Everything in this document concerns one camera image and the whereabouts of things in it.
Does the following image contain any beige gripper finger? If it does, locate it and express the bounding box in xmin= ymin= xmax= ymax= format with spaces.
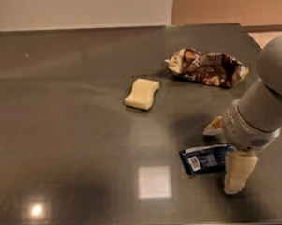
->
xmin=224 ymin=149 xmax=258 ymax=195
xmin=203 ymin=116 xmax=223 ymax=136

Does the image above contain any blue rxbar blueberry wrapper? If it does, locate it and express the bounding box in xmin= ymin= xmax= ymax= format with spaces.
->
xmin=179 ymin=143 xmax=234 ymax=176

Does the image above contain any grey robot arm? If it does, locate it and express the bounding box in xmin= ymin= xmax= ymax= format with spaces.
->
xmin=203 ymin=35 xmax=282 ymax=195

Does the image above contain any pale yellow sponge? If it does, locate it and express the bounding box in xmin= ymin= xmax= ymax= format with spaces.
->
xmin=125 ymin=79 xmax=159 ymax=111

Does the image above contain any crumpled brown snack bag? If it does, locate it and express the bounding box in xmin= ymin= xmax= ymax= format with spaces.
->
xmin=166 ymin=48 xmax=249 ymax=89

